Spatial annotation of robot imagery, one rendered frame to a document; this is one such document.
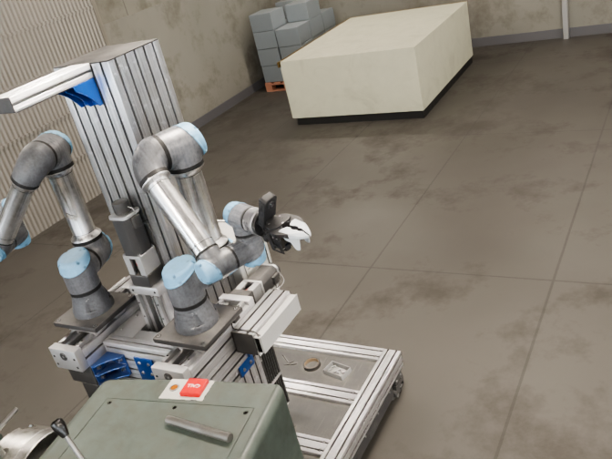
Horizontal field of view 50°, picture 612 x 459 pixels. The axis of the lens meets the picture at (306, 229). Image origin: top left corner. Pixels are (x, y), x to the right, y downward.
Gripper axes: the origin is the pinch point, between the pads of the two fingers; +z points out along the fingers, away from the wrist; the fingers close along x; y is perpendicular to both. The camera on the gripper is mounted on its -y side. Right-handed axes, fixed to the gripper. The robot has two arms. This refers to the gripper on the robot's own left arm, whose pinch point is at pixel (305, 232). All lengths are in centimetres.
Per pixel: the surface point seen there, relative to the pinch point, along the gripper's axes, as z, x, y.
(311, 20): -610, -500, 146
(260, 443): 14, 41, 29
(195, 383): -14.7, 39.9, 26.3
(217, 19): -671, -395, 98
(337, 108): -434, -359, 192
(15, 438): -44, 82, 24
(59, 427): -14, 72, 10
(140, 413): -19, 55, 26
